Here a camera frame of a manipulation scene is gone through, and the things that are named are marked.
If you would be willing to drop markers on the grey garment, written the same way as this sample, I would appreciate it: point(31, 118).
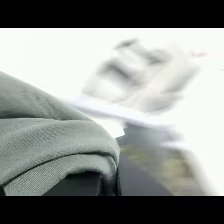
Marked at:
point(43, 136)

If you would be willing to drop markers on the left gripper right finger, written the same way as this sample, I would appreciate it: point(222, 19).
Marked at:
point(140, 180)

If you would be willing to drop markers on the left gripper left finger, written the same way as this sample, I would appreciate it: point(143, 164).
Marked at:
point(83, 185)

